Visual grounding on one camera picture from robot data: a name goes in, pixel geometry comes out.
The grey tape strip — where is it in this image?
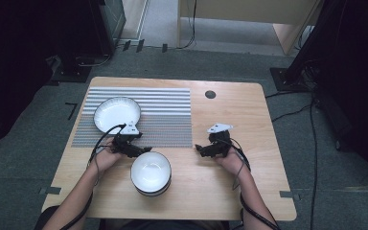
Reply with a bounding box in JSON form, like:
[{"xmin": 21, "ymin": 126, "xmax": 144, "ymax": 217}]
[
  {"xmin": 38, "ymin": 186, "xmax": 62, "ymax": 196},
  {"xmin": 279, "ymin": 190, "xmax": 302, "ymax": 202}
]

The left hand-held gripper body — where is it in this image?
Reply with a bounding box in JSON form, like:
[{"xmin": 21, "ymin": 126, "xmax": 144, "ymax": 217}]
[{"xmin": 110, "ymin": 122, "xmax": 144, "ymax": 158}]

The grey striped placemat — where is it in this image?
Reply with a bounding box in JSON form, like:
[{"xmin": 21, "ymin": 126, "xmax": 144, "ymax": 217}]
[{"xmin": 71, "ymin": 86, "xmax": 194, "ymax": 149}]

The person's lap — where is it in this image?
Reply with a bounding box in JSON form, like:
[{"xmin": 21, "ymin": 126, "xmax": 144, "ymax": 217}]
[{"xmin": 98, "ymin": 218, "xmax": 232, "ymax": 230}]

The white bowl with dark rim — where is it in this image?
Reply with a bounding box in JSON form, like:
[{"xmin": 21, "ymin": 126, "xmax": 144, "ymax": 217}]
[{"xmin": 129, "ymin": 150, "xmax": 173, "ymax": 197}]

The light wooden furniture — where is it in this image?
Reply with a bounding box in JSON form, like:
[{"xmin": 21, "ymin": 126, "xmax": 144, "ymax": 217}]
[{"xmin": 176, "ymin": 0, "xmax": 321, "ymax": 56}]

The person's right hand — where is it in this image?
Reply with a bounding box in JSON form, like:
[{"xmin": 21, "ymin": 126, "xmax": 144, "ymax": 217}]
[{"xmin": 214, "ymin": 147, "xmax": 247, "ymax": 177}]

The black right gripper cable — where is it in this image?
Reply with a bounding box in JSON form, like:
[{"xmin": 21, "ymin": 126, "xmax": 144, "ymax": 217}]
[{"xmin": 217, "ymin": 137, "xmax": 281, "ymax": 230}]

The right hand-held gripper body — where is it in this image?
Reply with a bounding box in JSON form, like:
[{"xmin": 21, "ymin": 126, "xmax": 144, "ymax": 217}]
[{"xmin": 206, "ymin": 123, "xmax": 234, "ymax": 158}]

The dark cabinet on black base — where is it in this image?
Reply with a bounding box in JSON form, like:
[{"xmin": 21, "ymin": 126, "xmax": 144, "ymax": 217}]
[{"xmin": 51, "ymin": 0, "xmax": 127, "ymax": 84}]

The black hanging cable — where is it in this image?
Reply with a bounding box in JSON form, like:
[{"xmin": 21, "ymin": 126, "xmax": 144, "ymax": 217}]
[{"xmin": 175, "ymin": 0, "xmax": 198, "ymax": 51}]

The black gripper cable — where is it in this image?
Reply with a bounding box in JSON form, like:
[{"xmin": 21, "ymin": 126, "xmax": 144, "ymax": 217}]
[
  {"xmin": 58, "ymin": 123, "xmax": 127, "ymax": 230},
  {"xmin": 217, "ymin": 137, "xmax": 281, "ymax": 230}
]

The white plate with dark rim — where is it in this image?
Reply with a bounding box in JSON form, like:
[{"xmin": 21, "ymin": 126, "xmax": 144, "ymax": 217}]
[{"xmin": 93, "ymin": 96, "xmax": 142, "ymax": 135}]

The black stand with base plate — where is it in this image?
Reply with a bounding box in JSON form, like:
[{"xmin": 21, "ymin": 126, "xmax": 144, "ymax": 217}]
[{"xmin": 269, "ymin": 0, "xmax": 368, "ymax": 94}]

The person's left hand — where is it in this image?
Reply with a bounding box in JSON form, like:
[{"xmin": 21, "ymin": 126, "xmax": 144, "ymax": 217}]
[{"xmin": 91, "ymin": 139, "xmax": 125, "ymax": 176}]

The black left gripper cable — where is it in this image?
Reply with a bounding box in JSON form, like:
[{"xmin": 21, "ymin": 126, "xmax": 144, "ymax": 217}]
[{"xmin": 58, "ymin": 123, "xmax": 127, "ymax": 230}]

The black floor cable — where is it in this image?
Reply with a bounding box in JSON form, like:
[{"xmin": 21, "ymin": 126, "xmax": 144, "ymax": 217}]
[
  {"xmin": 308, "ymin": 99, "xmax": 320, "ymax": 230},
  {"xmin": 264, "ymin": 89, "xmax": 305, "ymax": 100},
  {"xmin": 270, "ymin": 101, "xmax": 314, "ymax": 124}
]

